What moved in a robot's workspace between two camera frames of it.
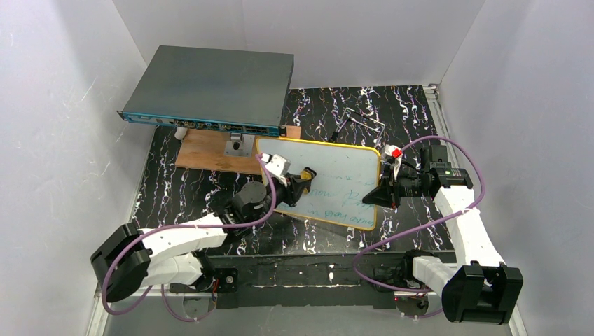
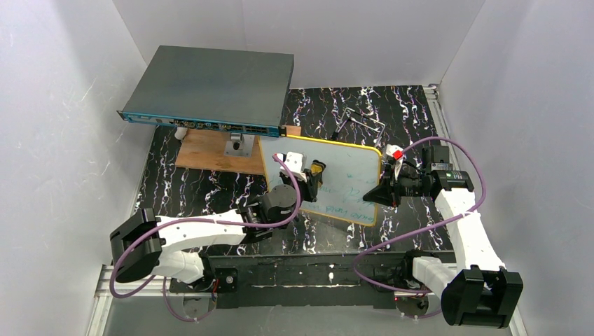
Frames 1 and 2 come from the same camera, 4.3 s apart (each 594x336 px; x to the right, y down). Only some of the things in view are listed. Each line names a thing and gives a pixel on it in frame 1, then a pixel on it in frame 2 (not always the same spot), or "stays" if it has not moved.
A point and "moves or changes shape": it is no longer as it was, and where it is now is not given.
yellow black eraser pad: (307, 173) moves or changes shape
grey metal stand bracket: (240, 145) stays
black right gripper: (396, 187) stays
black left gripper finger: (298, 184) to (313, 182)
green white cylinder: (180, 133) stays
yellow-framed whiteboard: (343, 175) stays
